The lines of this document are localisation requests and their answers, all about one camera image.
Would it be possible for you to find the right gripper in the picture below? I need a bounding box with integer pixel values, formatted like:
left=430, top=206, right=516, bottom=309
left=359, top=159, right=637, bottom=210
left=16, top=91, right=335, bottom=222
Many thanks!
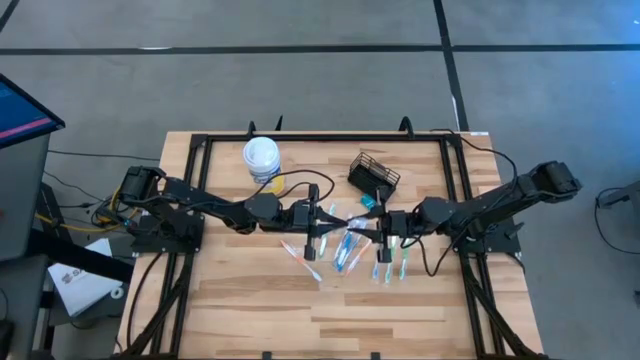
left=346, top=185, right=417, bottom=264

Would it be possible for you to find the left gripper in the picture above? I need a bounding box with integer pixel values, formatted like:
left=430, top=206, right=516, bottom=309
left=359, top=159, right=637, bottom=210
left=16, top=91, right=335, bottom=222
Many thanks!
left=288, top=183, right=350, bottom=262

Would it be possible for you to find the Lysol disinfecting wipes canister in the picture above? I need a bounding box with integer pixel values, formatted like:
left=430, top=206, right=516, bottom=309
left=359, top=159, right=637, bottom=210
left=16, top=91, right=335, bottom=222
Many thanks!
left=242, top=135, right=287, bottom=196

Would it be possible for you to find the black desk crossbar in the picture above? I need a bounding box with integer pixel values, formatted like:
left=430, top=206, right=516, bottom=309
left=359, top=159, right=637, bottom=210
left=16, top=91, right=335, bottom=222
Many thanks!
left=27, top=227, right=135, bottom=284

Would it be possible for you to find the white printed booklet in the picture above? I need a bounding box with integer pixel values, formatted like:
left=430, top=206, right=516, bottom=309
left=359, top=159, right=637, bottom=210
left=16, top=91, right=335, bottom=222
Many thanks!
left=47, top=237, right=126, bottom=318

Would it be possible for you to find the black power strip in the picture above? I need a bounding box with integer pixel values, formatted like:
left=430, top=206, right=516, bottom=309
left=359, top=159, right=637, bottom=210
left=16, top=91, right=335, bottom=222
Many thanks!
left=38, top=182, right=65, bottom=229

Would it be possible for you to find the blue screen monitor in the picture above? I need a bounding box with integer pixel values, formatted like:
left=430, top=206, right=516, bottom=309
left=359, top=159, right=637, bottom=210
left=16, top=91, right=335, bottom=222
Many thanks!
left=0, top=72, right=67, bottom=150

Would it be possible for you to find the black wire basket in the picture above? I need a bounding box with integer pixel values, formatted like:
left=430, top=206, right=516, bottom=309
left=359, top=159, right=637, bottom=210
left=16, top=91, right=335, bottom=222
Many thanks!
left=347, top=151, right=402, bottom=201

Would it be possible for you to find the black cable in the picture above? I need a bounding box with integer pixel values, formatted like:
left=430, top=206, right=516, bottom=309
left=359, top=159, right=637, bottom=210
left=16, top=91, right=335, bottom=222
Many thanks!
left=124, top=251, right=167, bottom=354
left=593, top=187, right=640, bottom=256
left=47, top=148, right=162, bottom=162
left=428, top=128, right=519, bottom=211
left=247, top=168, right=337, bottom=206
left=399, top=219, right=471, bottom=278

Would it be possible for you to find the black aluminium table frame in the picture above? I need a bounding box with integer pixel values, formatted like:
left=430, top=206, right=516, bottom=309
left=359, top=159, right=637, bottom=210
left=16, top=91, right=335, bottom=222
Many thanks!
left=119, top=130, right=546, bottom=360

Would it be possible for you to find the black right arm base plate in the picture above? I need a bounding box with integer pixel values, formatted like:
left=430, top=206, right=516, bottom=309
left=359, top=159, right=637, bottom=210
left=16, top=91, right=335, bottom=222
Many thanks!
left=448, top=213, right=522, bottom=255

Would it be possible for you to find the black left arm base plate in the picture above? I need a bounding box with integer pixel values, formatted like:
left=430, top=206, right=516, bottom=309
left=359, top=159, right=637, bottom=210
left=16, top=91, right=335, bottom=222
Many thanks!
left=129, top=213, right=206, bottom=255

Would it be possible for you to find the yellow cable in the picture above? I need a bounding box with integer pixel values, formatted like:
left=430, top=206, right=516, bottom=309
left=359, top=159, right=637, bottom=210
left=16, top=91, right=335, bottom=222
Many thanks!
left=33, top=185, right=139, bottom=235

